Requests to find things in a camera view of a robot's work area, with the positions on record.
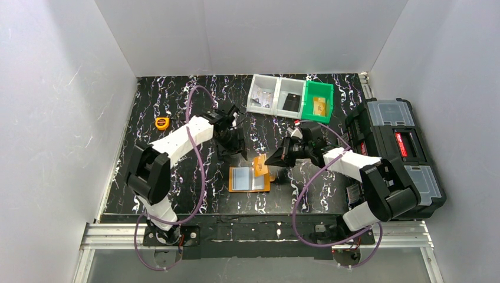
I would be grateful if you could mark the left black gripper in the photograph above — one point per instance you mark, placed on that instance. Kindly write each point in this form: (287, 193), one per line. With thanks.
(230, 137)

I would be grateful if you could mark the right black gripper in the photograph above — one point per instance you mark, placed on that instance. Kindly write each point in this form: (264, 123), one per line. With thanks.
(289, 150)

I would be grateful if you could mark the gold credit card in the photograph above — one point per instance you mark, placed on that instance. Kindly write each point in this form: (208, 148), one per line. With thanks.
(260, 168)

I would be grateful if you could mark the orange leather card holder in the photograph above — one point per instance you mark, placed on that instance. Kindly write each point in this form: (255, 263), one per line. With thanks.
(243, 180)

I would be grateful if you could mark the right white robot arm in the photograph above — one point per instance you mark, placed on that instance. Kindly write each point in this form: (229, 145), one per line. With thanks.
(388, 189)

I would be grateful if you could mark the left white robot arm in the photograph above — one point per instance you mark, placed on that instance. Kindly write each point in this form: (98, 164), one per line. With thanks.
(148, 174)

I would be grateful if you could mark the black card in bin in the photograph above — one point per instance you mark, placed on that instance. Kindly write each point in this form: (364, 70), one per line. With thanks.
(292, 102)

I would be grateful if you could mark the photo cards in bin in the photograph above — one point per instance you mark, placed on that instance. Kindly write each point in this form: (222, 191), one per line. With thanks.
(263, 98)

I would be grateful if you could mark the left grey plastic bin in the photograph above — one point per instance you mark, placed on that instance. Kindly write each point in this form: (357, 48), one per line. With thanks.
(264, 82)

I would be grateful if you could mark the grey plastic bin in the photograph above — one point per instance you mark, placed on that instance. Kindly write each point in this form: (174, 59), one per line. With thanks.
(264, 82)
(285, 86)

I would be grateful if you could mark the middle grey plastic bin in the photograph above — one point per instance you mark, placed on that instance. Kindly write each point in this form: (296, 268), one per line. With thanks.
(285, 86)

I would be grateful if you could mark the green plastic bin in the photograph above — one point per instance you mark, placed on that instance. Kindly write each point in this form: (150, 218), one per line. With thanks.
(318, 102)

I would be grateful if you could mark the yellow tape measure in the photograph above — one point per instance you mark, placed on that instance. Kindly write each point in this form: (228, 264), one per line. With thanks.
(162, 123)

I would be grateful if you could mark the black plastic toolbox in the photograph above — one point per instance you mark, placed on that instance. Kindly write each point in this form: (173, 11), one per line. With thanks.
(388, 129)

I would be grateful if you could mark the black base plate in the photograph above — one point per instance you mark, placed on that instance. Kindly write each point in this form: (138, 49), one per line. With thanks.
(315, 230)

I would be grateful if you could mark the aluminium frame rail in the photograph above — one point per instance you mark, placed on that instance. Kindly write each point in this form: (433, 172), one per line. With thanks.
(243, 240)

